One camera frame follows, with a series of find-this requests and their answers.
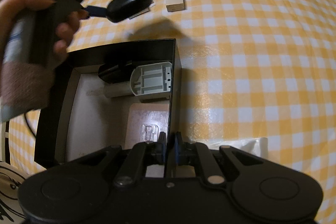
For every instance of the yellow checkered mat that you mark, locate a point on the yellow checkered mat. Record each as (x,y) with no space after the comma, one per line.
(249,56)

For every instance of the person's left hand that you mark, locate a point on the person's left hand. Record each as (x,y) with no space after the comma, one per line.
(23,3)

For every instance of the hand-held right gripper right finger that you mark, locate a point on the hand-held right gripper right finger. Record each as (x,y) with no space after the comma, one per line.
(179,148)

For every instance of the black cardboard box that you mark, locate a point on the black cardboard box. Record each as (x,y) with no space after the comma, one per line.
(52,121)

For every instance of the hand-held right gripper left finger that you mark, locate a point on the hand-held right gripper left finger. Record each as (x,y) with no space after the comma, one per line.
(162,146)

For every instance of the black rectangular case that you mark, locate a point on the black rectangular case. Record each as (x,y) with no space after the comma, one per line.
(113,74)

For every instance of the grey plastic bracket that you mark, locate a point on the grey plastic bracket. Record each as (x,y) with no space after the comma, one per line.
(149,79)

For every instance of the white cloth with black drawing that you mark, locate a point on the white cloth with black drawing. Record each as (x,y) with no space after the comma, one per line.
(10,187)

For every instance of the pink square box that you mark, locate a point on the pink square box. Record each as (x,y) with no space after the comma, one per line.
(147,116)

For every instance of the black oval case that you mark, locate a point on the black oval case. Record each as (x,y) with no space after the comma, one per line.
(126,6)

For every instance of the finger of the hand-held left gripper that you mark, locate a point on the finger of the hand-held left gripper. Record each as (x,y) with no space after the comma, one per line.
(97,11)

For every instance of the cream glossy sheet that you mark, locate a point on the cream glossy sheet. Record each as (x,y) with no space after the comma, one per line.
(252,148)

